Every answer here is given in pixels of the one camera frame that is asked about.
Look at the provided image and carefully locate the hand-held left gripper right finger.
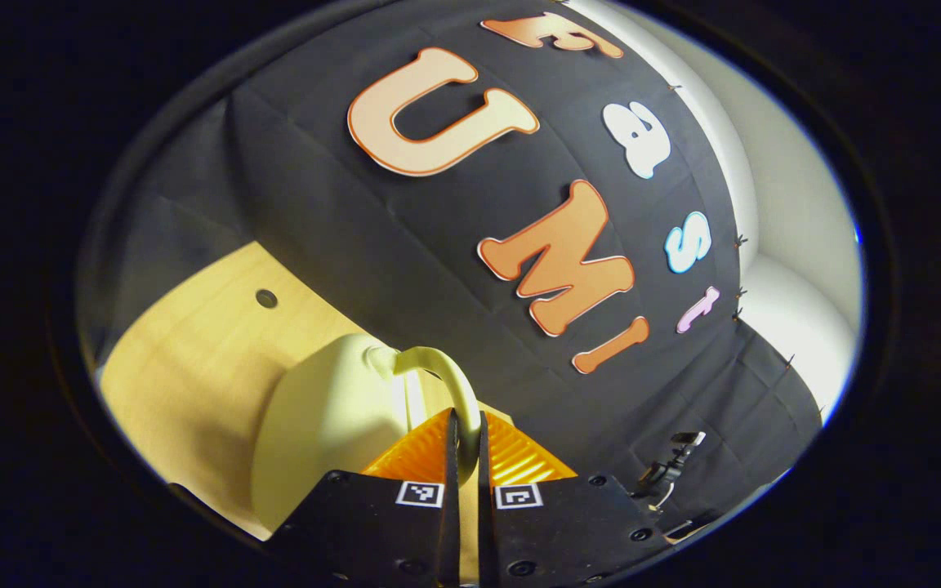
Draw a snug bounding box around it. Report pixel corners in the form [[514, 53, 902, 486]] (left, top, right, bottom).
[[477, 411, 671, 587]]

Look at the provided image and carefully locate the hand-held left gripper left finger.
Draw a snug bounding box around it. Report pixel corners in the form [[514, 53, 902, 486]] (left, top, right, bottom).
[[274, 408, 462, 587]]

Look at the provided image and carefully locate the cream suitcase with handle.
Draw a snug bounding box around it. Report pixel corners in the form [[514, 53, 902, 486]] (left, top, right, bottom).
[[250, 333, 512, 532]]

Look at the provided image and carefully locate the row of small cloth clips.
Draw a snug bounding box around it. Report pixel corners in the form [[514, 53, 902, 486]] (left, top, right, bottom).
[[667, 82, 827, 413]]

